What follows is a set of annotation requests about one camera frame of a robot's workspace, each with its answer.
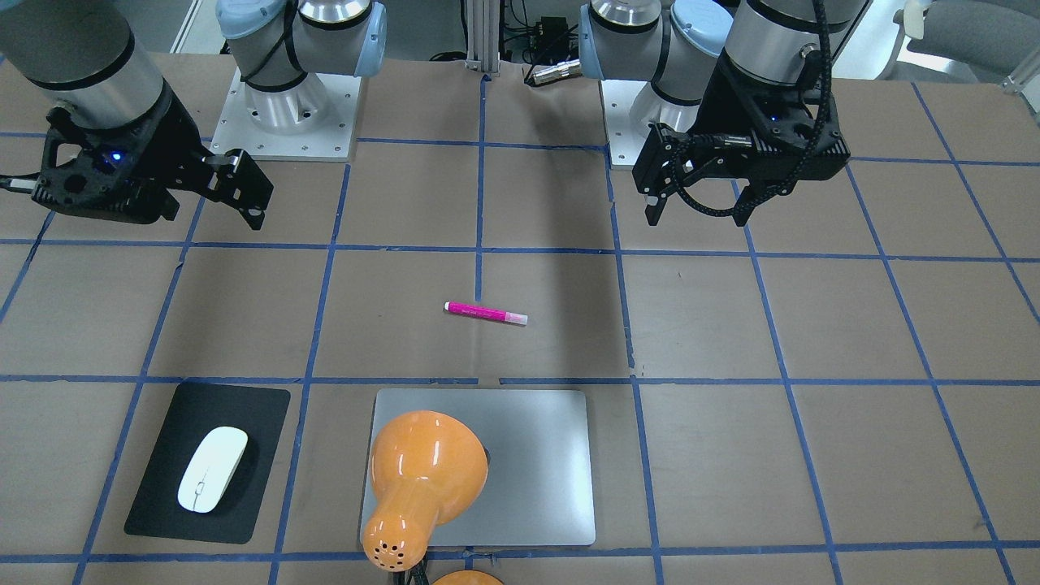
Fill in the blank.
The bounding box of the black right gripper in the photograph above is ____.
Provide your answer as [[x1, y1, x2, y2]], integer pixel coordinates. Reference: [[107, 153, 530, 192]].
[[31, 82, 274, 231]]

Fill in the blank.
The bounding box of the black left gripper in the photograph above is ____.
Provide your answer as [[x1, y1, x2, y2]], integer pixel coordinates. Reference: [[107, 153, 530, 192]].
[[632, 57, 851, 227]]

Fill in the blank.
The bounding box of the pink highlighter pen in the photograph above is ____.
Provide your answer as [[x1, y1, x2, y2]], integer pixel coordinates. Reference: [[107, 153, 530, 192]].
[[444, 302, 529, 327]]

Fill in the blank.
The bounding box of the white computer mouse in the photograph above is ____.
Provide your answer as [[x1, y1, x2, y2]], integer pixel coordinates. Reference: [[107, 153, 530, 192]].
[[177, 426, 248, 514]]

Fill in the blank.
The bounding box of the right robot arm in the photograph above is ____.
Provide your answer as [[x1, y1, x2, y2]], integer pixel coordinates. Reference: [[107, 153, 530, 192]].
[[1, 1, 388, 231]]

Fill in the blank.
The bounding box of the black mousepad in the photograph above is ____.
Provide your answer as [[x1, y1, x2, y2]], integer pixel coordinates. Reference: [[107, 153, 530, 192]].
[[125, 382, 291, 544]]

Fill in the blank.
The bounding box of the silver laptop notebook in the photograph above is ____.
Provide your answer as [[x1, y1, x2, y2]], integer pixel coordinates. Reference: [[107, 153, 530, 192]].
[[371, 388, 596, 548]]

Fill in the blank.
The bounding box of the orange desk lamp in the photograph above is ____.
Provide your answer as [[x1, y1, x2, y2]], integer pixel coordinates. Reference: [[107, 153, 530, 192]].
[[360, 410, 489, 575]]

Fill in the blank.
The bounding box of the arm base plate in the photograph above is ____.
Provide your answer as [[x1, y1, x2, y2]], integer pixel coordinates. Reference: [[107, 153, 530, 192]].
[[211, 71, 363, 163], [600, 79, 660, 171]]

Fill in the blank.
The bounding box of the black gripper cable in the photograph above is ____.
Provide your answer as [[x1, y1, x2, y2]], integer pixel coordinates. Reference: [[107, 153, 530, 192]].
[[670, 0, 838, 219]]

